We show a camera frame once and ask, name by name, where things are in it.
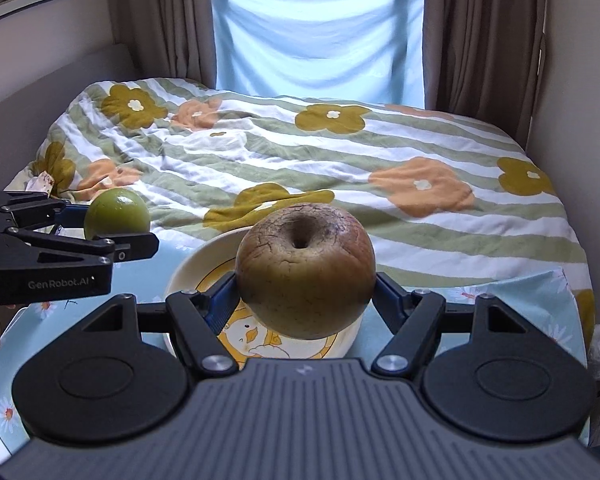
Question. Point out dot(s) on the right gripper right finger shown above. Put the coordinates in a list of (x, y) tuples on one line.
[(414, 320)]

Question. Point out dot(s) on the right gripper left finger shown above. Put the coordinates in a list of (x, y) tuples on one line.
[(198, 319)]

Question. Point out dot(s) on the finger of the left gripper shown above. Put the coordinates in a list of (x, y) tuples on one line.
[(69, 215), (117, 247)]

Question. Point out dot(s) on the small green apple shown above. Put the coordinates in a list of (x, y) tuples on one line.
[(116, 211)]

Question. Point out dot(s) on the large brownish wrinkled apple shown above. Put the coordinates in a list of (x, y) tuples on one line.
[(307, 271)]

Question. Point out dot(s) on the cream bowl with cartoon print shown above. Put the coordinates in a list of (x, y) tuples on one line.
[(243, 335)]

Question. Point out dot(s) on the light blue daisy tablecloth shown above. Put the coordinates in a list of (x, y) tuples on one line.
[(544, 298)]

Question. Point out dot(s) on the grey bed headboard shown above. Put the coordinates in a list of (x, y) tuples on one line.
[(27, 114)]

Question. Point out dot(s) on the floral striped duvet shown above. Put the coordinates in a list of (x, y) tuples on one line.
[(446, 200)]

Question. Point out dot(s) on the left brown curtain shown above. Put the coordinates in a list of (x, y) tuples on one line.
[(167, 38)]

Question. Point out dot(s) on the brown curtain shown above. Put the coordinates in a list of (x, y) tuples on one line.
[(482, 58), (167, 38)]

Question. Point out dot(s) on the light blue window cloth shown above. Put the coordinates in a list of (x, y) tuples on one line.
[(353, 50)]

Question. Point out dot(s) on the right brown curtain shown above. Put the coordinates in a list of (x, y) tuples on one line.
[(482, 58)]

